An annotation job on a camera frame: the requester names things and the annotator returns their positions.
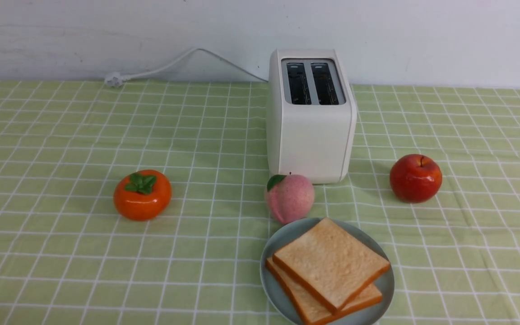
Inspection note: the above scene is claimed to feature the light blue round plate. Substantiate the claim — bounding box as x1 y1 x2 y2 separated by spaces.
260 218 395 325

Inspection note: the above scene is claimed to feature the white power cord with plug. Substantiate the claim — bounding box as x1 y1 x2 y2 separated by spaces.
104 47 269 88

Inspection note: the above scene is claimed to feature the red apple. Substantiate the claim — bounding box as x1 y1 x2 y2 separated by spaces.
389 154 442 204

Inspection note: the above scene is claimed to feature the pink peach with leaf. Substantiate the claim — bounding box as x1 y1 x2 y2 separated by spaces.
265 173 315 225

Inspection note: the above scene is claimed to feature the toast slice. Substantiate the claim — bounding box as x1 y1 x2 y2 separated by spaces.
272 218 391 312
265 258 383 325

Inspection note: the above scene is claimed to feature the green checkered tablecloth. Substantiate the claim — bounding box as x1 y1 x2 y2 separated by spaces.
0 81 520 325

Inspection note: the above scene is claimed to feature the white two-slot toaster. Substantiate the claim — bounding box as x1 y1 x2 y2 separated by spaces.
265 49 358 184

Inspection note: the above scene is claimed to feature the orange persimmon with green leaves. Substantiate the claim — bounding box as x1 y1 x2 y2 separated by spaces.
113 169 172 221

